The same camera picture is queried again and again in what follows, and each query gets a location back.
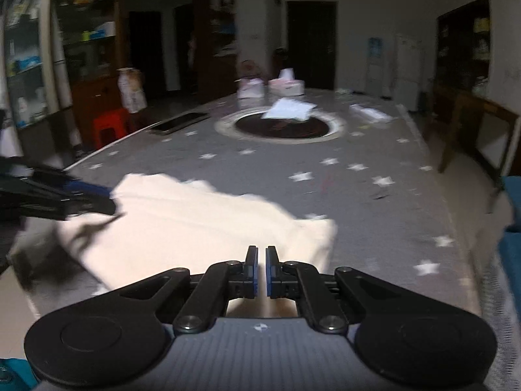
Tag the blue sofa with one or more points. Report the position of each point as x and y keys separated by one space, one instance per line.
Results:
x=511 y=252

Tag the grey star-printed table cover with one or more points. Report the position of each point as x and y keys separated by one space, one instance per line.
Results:
x=366 y=211

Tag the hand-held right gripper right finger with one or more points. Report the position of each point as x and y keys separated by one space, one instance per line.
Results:
x=269 y=271

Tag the brown wooden side table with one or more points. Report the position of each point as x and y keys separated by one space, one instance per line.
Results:
x=484 y=106

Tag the pink tissue box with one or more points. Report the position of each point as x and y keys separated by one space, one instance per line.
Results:
x=287 y=85

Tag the glass door cabinet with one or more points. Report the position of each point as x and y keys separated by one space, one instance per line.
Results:
x=28 y=49

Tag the floor fan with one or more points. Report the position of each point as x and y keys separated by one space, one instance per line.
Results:
x=251 y=69

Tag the white paper bag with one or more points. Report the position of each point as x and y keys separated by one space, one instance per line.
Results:
x=131 y=91

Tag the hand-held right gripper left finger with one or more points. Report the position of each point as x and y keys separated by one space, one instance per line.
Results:
x=254 y=271

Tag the cream garment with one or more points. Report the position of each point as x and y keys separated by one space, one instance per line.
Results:
x=195 y=224

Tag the dark wooden door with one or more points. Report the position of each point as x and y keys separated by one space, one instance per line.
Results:
x=311 y=44

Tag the dark wooden display cabinet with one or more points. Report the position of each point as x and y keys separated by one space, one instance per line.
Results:
x=462 y=44

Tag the wooden archway shelf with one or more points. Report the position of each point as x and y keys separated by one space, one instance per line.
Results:
x=215 y=44

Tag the white water dispenser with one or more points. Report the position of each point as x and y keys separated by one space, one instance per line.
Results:
x=375 y=75

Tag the red plastic stool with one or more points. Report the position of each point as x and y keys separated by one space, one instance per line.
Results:
x=110 y=124

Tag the white refrigerator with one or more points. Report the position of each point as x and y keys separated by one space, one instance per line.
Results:
x=407 y=73

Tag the wooden shelf cabinet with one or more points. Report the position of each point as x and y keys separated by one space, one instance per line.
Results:
x=89 y=49

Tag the blue water bottle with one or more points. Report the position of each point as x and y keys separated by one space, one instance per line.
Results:
x=375 y=47

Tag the white cloth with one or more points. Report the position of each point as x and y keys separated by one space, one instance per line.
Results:
x=289 y=109

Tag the clear plastic tissue pack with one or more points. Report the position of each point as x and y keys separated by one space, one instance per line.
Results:
x=250 y=88

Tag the white remote control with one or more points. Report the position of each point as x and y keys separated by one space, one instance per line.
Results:
x=370 y=113

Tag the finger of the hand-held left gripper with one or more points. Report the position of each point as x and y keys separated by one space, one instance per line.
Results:
x=73 y=208
x=85 y=189

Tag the round black induction cooker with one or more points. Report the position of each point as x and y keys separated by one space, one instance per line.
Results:
x=285 y=128

